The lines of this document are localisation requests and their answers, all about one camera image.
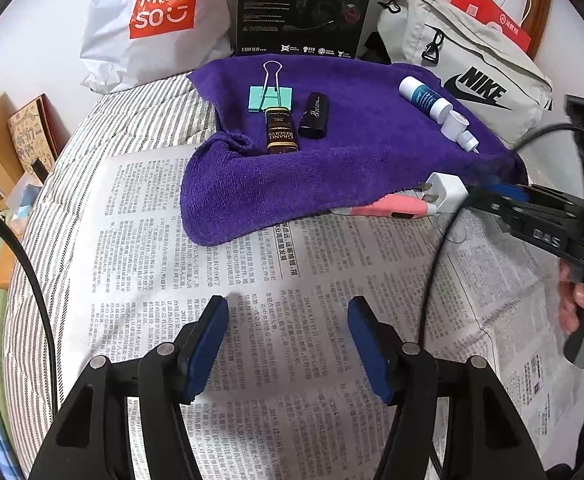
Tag brown wooden headboard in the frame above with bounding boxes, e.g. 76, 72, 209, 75
526, 0, 556, 59

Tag black cable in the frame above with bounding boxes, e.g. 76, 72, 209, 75
421, 122, 584, 480
0, 199, 59, 413

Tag small white bottle cap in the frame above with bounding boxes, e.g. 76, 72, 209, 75
458, 131, 482, 155

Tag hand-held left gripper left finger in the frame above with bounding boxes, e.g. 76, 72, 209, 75
42, 295, 230, 480

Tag patterned brown notebook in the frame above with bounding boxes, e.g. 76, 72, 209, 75
7, 94, 71, 177

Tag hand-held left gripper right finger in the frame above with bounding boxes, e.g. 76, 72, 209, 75
347, 296, 547, 480

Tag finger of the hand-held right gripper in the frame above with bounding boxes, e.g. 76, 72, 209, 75
466, 188, 523, 222
489, 183, 543, 204

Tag white charger plug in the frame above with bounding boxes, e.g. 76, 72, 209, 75
419, 172, 471, 217

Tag black headset box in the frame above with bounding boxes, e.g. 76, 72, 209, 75
235, 0, 379, 61

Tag white plastic shopping bag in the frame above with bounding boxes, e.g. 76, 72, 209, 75
79, 0, 233, 94

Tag red paper bag white handles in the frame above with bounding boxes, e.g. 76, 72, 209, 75
449, 0, 533, 52

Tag green binder clip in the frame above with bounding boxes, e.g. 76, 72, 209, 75
248, 60, 294, 114

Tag black gold-label bottle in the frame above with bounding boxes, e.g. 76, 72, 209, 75
264, 106, 301, 157

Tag white and blue tube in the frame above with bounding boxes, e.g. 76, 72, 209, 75
398, 75, 454, 124

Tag white tape roll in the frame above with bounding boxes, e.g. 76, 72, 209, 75
441, 111, 470, 141

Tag newspaper sheet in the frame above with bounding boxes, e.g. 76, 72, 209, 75
59, 145, 584, 480

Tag grey waist bag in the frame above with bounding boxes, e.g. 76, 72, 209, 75
362, 0, 556, 150

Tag small light blue box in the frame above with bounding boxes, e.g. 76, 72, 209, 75
8, 184, 44, 227

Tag purple towel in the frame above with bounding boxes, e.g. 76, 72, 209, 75
178, 55, 528, 249

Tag black cap with script print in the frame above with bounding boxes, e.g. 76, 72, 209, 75
298, 92, 334, 140

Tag pink utility knife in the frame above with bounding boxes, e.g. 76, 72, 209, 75
329, 192, 436, 221

